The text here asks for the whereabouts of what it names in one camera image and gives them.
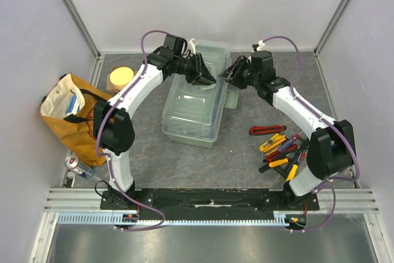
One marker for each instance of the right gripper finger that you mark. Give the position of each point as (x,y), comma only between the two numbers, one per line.
(236,66)
(231,76)

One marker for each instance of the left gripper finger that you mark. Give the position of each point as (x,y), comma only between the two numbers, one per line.
(201,81)
(202,68)

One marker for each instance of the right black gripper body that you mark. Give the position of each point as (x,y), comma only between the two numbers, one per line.
(239,72)

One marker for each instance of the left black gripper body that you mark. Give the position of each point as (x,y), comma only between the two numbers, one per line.
(189,68)

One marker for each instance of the green clear-lid toolbox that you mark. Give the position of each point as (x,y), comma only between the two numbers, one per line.
(192,114)

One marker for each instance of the blue red screwdriver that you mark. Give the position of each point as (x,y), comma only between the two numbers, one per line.
(286,144)

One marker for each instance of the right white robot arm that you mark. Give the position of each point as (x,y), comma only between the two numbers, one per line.
(331,142)

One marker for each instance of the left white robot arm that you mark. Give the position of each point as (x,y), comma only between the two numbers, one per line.
(113,127)

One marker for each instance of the red black utility knife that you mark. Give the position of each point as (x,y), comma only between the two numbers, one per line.
(266,130)

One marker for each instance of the yellow tape roll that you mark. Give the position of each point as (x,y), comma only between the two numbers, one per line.
(120,77)

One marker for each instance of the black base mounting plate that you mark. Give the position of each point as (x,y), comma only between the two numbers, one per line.
(166,198)

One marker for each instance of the yellow canvas tote bag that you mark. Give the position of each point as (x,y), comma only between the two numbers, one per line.
(68,110)

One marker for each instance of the red bull can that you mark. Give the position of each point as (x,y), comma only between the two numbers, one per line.
(74,164)

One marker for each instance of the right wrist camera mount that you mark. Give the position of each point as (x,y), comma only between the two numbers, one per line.
(259,46)

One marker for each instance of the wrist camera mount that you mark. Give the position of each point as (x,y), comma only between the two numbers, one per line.
(191,46)
(259,46)

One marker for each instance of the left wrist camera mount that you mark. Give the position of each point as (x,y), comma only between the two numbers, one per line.
(191,46)

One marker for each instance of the red handled screwdriver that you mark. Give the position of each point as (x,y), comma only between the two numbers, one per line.
(280,155)

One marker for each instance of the red black wire stripper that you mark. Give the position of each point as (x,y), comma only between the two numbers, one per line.
(302,149)

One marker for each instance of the orange handled screwdriver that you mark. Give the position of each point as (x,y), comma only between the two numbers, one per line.
(280,162)

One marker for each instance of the yellow handled pliers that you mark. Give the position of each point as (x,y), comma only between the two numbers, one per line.
(293,165)

